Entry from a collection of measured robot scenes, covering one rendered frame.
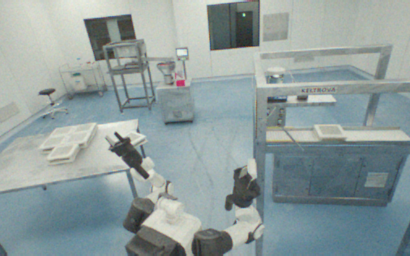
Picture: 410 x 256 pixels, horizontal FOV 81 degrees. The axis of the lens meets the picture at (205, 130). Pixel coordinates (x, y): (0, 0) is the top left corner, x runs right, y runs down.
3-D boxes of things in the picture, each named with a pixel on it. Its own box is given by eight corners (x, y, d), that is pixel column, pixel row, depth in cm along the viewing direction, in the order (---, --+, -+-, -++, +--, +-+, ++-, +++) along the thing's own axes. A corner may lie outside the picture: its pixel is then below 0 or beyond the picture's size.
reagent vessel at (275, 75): (266, 91, 213) (267, 70, 204) (266, 85, 226) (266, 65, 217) (284, 90, 210) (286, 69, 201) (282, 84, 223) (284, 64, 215)
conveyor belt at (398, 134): (261, 147, 239) (261, 143, 237) (260, 134, 261) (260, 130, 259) (416, 148, 215) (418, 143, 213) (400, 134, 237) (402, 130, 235)
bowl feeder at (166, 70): (158, 86, 457) (155, 66, 440) (161, 80, 489) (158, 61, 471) (184, 83, 455) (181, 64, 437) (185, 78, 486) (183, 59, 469)
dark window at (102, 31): (95, 61, 700) (83, 19, 648) (96, 60, 702) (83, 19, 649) (139, 56, 693) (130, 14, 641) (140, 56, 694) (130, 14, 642)
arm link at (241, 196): (246, 202, 83) (242, 214, 92) (268, 189, 86) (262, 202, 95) (226, 173, 89) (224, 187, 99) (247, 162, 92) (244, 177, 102)
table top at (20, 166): (-47, 202, 206) (-50, 199, 204) (18, 140, 302) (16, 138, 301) (131, 170, 223) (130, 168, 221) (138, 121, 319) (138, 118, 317)
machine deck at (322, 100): (260, 108, 214) (261, 104, 212) (258, 93, 247) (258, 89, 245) (336, 105, 203) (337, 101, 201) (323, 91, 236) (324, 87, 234)
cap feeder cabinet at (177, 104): (163, 125, 479) (155, 89, 443) (167, 113, 529) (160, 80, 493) (194, 123, 476) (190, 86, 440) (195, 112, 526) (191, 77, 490)
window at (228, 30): (210, 50, 684) (207, 5, 629) (210, 50, 685) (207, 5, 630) (259, 46, 676) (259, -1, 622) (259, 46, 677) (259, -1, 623)
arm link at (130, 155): (111, 141, 127) (125, 156, 133) (105, 153, 119) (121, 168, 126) (130, 132, 124) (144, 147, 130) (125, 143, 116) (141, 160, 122)
